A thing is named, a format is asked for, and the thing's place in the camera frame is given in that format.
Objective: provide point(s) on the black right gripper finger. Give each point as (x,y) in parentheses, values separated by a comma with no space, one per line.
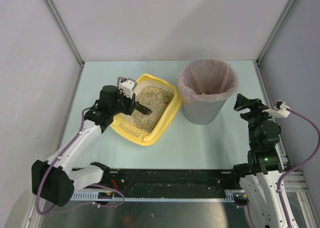
(241,102)
(255,104)

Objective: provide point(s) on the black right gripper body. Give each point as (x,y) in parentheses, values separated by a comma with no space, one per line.
(251,108)

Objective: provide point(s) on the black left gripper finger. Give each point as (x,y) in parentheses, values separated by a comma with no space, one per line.
(130,109)
(133,103)

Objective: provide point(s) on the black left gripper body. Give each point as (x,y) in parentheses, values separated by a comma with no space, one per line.
(132,105)

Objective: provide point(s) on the black slotted litter scoop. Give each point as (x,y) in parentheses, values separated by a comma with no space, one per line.
(142,109)

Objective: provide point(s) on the grey trash bin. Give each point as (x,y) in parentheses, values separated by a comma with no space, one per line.
(201,113)

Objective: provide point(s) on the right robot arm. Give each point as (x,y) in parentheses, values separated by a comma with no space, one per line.
(261,177)

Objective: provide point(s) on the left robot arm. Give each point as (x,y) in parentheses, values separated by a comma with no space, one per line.
(55,179)

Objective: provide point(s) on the yellow litter box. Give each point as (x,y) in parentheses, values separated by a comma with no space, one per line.
(124,124)

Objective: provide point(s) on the beige cat litter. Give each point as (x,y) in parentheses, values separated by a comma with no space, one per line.
(157,100)

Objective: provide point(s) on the pink plastic bin liner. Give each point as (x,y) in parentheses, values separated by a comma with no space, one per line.
(207,80)

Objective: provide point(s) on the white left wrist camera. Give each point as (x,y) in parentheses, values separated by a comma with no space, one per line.
(127,85)

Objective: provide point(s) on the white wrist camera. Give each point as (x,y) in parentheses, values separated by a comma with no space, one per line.
(280,110)
(127,85)

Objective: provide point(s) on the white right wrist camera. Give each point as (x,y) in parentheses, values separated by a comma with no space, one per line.
(280,110)

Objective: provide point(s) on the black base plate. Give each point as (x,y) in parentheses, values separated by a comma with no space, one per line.
(169,182)

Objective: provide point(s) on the grey slotted cable duct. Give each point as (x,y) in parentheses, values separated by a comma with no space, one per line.
(99,195)

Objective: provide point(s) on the right aluminium frame post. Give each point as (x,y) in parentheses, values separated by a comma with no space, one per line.
(289,6)

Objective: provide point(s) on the aluminium frame post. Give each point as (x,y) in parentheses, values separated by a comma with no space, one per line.
(63,30)
(289,6)

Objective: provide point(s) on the left aluminium frame post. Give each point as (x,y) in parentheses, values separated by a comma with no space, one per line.
(63,30)

